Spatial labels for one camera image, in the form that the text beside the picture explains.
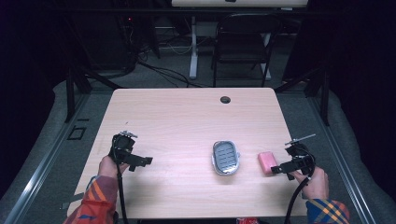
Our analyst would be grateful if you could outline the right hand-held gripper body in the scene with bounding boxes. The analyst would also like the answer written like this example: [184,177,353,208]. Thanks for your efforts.
[284,133,317,175]

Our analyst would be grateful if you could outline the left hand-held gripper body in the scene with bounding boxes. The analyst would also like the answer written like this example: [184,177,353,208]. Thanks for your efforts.
[108,130,142,165]

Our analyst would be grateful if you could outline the pink soap bar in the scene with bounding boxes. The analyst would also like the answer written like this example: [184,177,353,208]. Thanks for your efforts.
[257,150,279,175]

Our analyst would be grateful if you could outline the grey soap dish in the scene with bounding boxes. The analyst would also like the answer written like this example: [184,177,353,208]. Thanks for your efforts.
[211,140,242,177]

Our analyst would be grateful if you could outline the person's left hand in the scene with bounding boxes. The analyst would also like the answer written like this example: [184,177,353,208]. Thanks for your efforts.
[97,155,130,180]

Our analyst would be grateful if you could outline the person's right hand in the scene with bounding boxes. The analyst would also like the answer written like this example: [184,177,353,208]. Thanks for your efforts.
[291,166,330,201]

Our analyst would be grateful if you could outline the black metal stand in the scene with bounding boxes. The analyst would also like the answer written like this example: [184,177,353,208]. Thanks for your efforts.
[274,60,332,127]
[63,18,124,123]

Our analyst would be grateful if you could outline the black folding chair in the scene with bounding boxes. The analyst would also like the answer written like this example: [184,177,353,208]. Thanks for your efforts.
[211,12,284,89]

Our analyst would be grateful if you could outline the white desk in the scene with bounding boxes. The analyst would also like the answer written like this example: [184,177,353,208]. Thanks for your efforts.
[170,0,309,81]

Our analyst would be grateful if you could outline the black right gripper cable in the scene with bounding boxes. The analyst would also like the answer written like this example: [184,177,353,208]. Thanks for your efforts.
[283,176,313,224]

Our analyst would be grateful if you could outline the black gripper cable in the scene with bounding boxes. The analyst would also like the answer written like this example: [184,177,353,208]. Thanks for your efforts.
[115,163,130,224]
[283,176,313,224]

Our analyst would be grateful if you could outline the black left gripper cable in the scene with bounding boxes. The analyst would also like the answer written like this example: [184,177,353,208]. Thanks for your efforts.
[115,163,130,224]

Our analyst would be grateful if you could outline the metal floor rail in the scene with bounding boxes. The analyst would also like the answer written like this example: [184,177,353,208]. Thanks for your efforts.
[306,92,378,224]
[2,92,92,224]

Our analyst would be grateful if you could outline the black floor cables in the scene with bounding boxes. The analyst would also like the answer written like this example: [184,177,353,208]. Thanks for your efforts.
[122,18,209,89]

